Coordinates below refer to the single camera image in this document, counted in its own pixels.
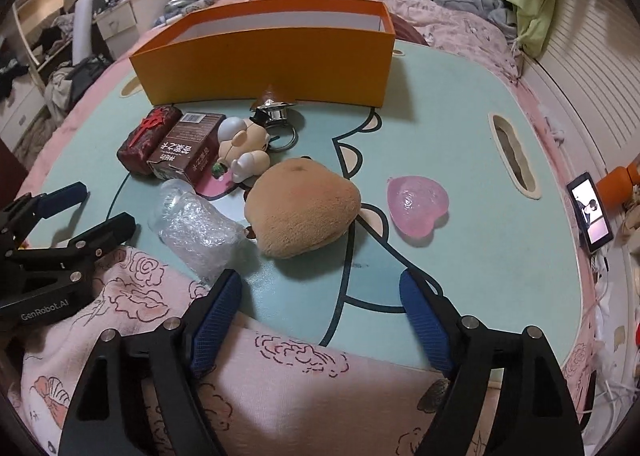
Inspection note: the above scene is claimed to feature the dark red mahjong tile block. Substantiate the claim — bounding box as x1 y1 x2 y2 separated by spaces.
116 104 182 176

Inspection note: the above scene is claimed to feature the tan plush toy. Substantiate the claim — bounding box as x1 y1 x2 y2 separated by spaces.
244 158 361 259

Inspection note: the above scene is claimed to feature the crumpled clear plastic wrap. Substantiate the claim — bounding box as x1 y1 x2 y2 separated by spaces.
149 179 246 285

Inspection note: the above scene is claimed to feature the pink floral quilt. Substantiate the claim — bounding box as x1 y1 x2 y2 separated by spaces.
8 0 601 456

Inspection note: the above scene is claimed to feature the brown cigarette pack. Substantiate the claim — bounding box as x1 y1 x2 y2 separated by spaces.
148 112 226 187

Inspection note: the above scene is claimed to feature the pink heart jelly toy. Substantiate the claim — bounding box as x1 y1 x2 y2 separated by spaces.
386 175 449 240

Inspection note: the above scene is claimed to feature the light green lap table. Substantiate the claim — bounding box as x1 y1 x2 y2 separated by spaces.
236 42 582 367

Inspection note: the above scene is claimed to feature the chibi doll figurine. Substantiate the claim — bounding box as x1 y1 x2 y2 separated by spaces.
212 117 271 184

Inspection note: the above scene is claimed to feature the smartphone with lit screen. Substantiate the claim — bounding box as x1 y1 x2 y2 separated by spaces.
566 172 614 254

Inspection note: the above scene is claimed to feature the white drawer cabinet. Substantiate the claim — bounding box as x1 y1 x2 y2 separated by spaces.
96 2 139 59

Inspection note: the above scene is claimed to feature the orange cardboard box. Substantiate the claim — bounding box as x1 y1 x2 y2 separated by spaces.
130 0 396 107

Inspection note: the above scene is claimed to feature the grey clothes pile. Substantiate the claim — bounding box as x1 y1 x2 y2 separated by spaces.
434 0 518 41

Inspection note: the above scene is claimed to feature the silver cone keychain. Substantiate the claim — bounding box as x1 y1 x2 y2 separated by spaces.
250 85 296 127

